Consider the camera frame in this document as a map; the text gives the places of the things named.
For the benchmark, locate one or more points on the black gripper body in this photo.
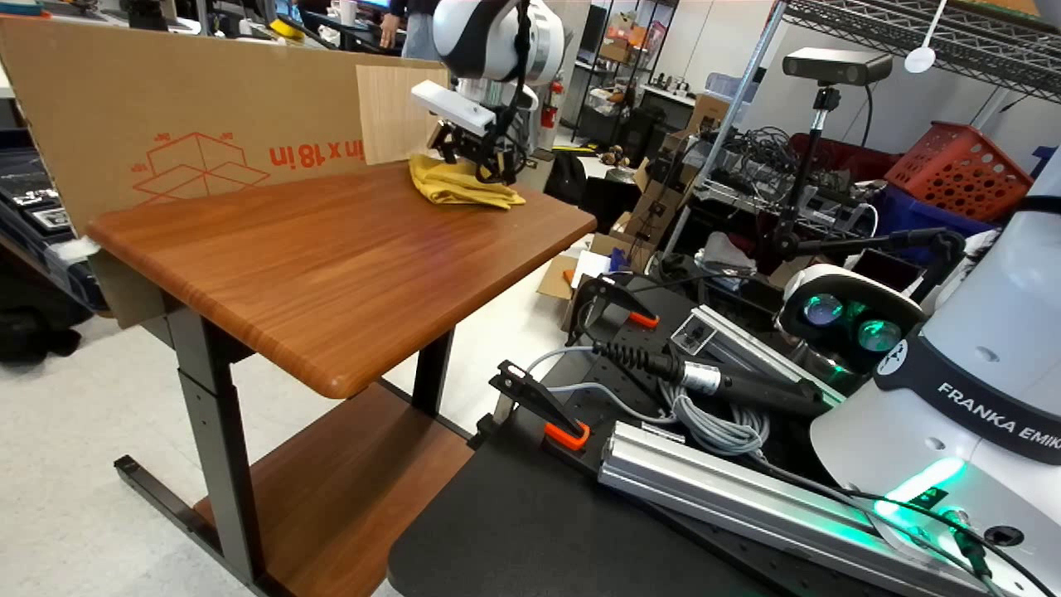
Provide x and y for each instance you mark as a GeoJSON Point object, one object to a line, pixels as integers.
{"type": "Point", "coordinates": [500, 132]}

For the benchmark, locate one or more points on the yellow towel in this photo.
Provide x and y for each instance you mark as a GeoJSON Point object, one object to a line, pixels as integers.
{"type": "Point", "coordinates": [452, 185]}

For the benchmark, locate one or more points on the open cardboard box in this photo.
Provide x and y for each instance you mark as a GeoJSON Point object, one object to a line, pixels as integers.
{"type": "Point", "coordinates": [564, 271]}

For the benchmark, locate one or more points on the brown cardboard sheet red print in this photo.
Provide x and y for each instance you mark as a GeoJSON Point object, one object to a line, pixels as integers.
{"type": "Point", "coordinates": [168, 99]}

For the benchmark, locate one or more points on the brown wooden lower shelf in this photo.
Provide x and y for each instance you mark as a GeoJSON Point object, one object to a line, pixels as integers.
{"type": "Point", "coordinates": [334, 497]}

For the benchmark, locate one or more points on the blue plastic bin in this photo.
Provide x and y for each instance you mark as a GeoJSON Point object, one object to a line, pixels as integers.
{"type": "Point", "coordinates": [916, 215]}

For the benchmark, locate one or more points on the white round-headed rod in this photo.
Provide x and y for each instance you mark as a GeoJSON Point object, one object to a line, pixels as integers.
{"type": "Point", "coordinates": [920, 57]}

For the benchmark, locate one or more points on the red plastic crate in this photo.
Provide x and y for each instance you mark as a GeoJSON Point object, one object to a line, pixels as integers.
{"type": "Point", "coordinates": [951, 167]}

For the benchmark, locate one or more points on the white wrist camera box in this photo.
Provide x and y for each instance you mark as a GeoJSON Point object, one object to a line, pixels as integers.
{"type": "Point", "coordinates": [452, 104]}

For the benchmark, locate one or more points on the silver aluminium extrusion rail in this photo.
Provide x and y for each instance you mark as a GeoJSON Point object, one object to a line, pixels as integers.
{"type": "Point", "coordinates": [706, 475]}
{"type": "Point", "coordinates": [716, 336]}

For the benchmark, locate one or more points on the black camera on stand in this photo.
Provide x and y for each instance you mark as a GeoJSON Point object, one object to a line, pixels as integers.
{"type": "Point", "coordinates": [834, 67]}

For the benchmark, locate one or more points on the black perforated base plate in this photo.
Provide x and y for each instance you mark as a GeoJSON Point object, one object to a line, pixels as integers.
{"type": "Point", "coordinates": [517, 518]}

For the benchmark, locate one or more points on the black stereo camera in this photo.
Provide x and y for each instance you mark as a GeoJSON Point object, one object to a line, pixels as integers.
{"type": "Point", "coordinates": [850, 317]}

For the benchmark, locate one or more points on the black metal table frame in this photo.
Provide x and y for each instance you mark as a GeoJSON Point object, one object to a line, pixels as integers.
{"type": "Point", "coordinates": [216, 443]}

